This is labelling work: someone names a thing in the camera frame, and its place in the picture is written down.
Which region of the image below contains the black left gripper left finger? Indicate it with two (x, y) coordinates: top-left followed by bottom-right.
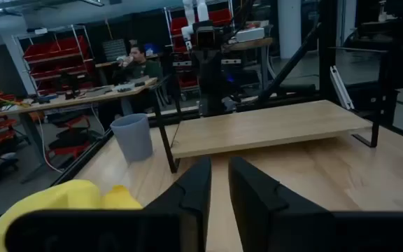
(5, 156), (212, 252)

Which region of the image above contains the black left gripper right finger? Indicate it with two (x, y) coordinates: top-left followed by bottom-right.
(227, 156), (403, 252)

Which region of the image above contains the grey-blue mug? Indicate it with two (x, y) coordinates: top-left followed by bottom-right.
(109, 113), (154, 165)

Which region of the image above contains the yellow cloth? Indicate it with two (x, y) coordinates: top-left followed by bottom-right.
(0, 178), (143, 252)

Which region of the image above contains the red creeper stool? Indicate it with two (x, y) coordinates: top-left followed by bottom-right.
(45, 114), (101, 162)

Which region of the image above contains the white aluminium bar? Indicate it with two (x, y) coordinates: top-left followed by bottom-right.
(329, 64), (355, 111)

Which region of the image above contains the person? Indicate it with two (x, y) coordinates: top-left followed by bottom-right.
(112, 44), (164, 85)

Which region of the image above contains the wooden desk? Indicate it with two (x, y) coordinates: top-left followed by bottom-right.
(0, 77), (159, 185)

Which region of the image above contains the wooden side table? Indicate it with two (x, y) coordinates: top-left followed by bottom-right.
(222, 37), (274, 92)

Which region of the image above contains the white box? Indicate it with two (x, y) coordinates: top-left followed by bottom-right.
(235, 27), (266, 43)

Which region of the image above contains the white column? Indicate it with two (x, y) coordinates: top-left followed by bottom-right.
(277, 0), (302, 60)

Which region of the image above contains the black table frame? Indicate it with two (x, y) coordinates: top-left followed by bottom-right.
(49, 0), (403, 187)

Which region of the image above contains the white cable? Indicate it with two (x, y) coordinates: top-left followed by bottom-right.
(35, 111), (65, 174)

